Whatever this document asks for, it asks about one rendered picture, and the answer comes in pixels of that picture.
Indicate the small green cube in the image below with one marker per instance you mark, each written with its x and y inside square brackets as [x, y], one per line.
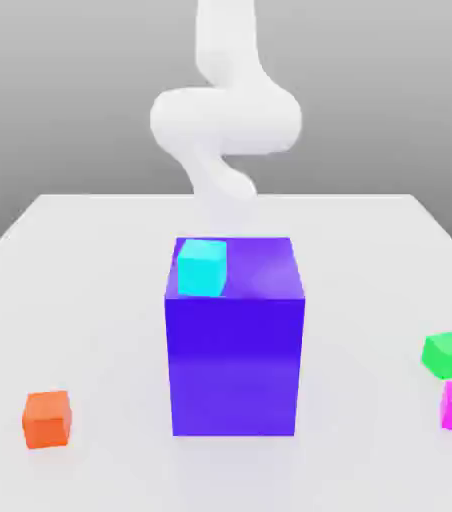
[446, 356]

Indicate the small orange cube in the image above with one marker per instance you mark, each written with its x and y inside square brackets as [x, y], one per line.
[46, 420]

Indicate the small cyan cube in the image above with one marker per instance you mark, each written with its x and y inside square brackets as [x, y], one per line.
[201, 270]

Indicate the large purple box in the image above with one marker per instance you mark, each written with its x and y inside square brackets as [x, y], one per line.
[234, 360]

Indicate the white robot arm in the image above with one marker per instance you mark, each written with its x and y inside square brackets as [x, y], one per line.
[226, 116]

